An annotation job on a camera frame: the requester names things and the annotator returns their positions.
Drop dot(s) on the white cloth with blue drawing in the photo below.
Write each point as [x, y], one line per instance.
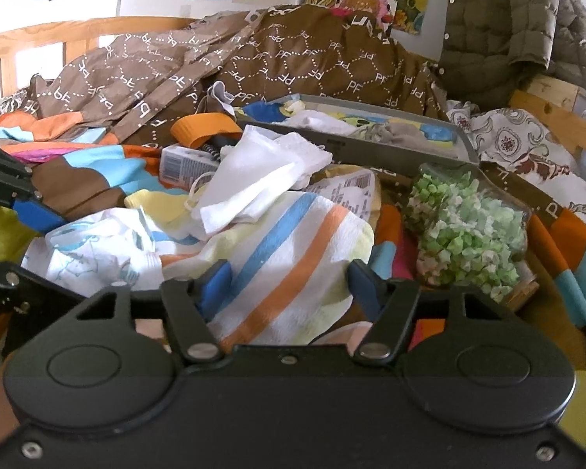
[93, 254]

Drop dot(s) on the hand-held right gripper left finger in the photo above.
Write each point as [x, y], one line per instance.
[217, 286]

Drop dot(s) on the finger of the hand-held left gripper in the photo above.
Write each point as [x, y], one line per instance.
[39, 205]
[19, 288]

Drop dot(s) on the pale pink cloth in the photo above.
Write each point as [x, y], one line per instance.
[342, 337]

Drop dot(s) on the black object with spring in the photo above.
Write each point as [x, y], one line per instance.
[222, 144]

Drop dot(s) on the brown white patterned pillow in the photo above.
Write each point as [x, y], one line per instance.
[0, 110]

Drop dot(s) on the white crumpled cloth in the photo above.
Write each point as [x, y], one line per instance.
[317, 119]

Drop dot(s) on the orange cloth piece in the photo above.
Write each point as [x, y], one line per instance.
[200, 127]

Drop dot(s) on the tan bag with white label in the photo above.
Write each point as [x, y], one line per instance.
[346, 190]

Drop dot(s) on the pale yellow cloth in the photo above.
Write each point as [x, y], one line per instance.
[151, 202]

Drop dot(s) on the olive quilted puffer jacket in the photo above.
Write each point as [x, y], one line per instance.
[493, 24]

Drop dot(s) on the white carton box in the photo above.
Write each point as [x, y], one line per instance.
[185, 166]

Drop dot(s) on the white floral bedsheet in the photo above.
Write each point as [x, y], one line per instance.
[508, 141]

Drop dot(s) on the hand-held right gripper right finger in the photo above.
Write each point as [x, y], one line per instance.
[364, 288]

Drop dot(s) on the yellow cartoon printed cloth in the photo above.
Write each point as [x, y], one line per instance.
[437, 135]

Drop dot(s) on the glass jar of paper stars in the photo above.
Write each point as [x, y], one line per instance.
[464, 234]

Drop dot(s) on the white striped towel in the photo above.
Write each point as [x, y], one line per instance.
[283, 264]

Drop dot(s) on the small cream white cloth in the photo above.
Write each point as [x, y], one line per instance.
[295, 106]

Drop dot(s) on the grey storage box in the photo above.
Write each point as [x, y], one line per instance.
[351, 149]

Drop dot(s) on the brown patterned blanket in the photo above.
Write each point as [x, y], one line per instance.
[78, 29]

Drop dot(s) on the white waffle towel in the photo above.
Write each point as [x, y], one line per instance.
[310, 156]

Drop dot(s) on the small white grey cloth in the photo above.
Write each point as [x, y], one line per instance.
[220, 93]

